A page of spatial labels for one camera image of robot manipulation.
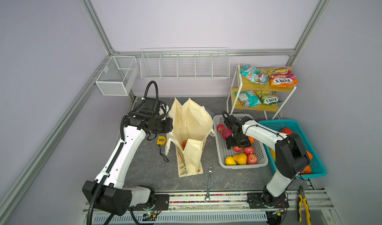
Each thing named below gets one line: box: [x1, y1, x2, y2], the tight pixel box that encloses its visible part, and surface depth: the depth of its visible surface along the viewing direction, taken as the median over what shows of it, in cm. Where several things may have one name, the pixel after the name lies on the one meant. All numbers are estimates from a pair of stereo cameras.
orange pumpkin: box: [300, 164, 312, 175], surface depth 80 cm
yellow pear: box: [233, 152, 248, 165], surface depth 84 cm
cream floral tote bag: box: [164, 97, 216, 178], surface depth 83 cm
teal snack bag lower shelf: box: [234, 90, 263, 108], surface depth 95 cm
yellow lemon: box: [225, 155, 237, 166], surface depth 84 cm
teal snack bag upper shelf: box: [239, 64, 270, 86], surface depth 84 cm
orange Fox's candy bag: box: [266, 65, 299, 87], surface depth 81 cm
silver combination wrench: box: [204, 166, 213, 203], surface depth 80 cm
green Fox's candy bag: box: [255, 90, 284, 106], surface depth 96 cm
